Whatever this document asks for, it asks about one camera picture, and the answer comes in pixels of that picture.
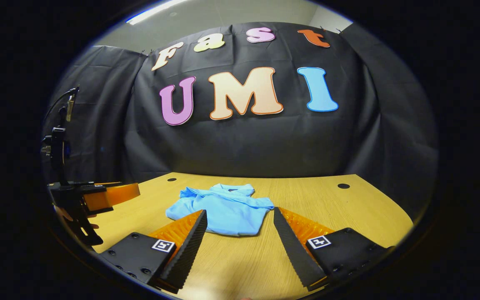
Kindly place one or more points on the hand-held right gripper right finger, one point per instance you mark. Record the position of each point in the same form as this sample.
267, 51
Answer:
294, 250

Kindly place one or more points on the black backdrop cloth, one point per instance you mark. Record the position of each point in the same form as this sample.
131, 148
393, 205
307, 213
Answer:
256, 146

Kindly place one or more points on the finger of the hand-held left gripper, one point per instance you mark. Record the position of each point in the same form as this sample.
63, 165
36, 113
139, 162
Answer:
115, 193

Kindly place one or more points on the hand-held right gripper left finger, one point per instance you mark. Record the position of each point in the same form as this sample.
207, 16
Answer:
188, 250

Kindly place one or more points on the light blue T-shirt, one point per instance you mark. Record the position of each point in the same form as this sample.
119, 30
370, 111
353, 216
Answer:
227, 208

